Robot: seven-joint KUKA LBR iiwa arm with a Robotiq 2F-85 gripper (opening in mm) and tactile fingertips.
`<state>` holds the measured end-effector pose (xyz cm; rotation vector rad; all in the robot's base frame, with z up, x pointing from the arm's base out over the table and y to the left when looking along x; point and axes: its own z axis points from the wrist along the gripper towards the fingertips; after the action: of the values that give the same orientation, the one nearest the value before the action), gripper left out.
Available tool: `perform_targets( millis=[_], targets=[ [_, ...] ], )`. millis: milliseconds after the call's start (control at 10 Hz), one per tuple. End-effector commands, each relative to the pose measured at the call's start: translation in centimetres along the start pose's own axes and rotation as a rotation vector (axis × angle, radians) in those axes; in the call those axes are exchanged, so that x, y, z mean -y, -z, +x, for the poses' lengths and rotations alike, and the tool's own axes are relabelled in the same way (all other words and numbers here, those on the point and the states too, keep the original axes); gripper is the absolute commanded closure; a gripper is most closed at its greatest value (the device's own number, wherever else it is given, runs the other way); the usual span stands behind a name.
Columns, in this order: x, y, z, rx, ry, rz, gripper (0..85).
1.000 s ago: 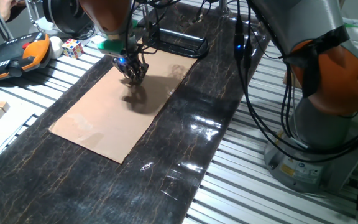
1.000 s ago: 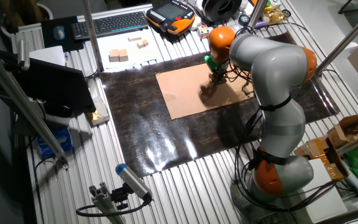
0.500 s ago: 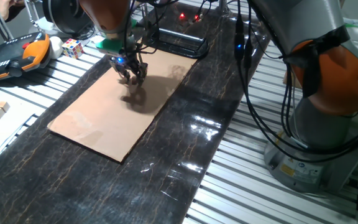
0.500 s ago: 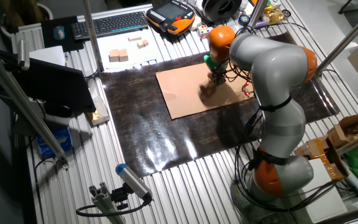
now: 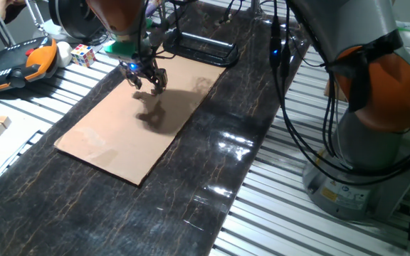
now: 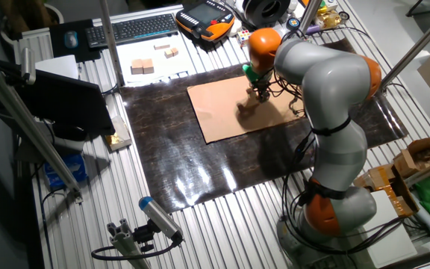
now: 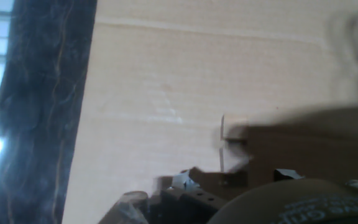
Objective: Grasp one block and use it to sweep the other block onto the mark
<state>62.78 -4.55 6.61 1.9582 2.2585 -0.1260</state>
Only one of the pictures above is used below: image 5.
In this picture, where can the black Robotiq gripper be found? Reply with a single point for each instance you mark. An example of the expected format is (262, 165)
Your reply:
(139, 67)

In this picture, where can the black filament spool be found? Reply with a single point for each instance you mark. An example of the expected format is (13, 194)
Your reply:
(71, 19)

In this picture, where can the person's bare hand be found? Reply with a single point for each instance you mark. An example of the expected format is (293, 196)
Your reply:
(2, 5)

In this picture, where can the purple object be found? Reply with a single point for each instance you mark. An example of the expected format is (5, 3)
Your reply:
(151, 7)

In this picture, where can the Rubik's cube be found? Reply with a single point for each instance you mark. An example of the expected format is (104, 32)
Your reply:
(83, 55)

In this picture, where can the brown cardboard sheet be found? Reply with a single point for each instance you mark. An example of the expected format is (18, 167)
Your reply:
(119, 135)

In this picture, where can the green printed wrist mount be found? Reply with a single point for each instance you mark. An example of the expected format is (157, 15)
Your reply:
(119, 48)

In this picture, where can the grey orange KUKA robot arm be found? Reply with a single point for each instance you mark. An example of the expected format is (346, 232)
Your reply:
(351, 28)

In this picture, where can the white round object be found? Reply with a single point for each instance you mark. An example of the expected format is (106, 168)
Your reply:
(63, 53)

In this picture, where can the taped cardboard box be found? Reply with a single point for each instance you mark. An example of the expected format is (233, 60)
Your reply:
(331, 93)

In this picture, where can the white paper sheet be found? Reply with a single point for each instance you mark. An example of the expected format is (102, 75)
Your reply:
(5, 153)

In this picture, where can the orange black teach pendant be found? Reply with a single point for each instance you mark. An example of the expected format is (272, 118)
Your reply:
(9, 67)

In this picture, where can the dark marble pattern mat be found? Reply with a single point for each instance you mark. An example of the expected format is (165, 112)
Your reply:
(84, 213)

